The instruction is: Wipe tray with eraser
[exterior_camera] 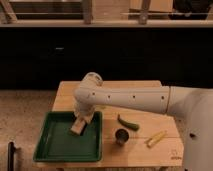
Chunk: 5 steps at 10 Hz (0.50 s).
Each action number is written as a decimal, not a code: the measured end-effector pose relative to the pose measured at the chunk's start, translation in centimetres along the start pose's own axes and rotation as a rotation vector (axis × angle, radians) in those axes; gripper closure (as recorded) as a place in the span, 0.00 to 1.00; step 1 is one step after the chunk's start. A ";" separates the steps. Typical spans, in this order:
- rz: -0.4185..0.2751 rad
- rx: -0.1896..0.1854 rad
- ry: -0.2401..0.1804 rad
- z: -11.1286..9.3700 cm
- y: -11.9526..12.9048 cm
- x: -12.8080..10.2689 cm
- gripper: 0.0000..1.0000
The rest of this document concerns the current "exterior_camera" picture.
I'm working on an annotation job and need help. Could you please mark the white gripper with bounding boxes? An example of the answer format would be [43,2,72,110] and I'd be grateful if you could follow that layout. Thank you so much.
[74,102,95,124]

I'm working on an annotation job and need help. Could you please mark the wooden block eraser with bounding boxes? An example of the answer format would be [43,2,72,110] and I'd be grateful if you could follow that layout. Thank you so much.
[71,118,86,135]

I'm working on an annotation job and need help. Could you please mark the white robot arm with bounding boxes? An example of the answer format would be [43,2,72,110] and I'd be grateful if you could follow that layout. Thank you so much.
[73,72,213,171]

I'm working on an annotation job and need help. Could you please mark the green plastic tray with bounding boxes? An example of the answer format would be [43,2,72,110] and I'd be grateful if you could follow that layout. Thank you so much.
[33,111,102,162]

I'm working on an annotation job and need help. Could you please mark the dark metal cup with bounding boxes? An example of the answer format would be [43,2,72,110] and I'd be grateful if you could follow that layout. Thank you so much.
[115,129,129,146]

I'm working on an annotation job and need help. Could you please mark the green chili pepper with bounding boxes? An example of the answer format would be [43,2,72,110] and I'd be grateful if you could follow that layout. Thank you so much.
[117,114,140,131]

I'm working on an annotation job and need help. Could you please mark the black cabinet counter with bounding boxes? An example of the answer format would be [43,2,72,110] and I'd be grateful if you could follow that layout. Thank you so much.
[0,27,213,89]

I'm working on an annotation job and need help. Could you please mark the wooden shelf frame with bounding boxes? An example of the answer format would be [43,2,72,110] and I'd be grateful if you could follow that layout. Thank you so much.
[0,0,213,28]

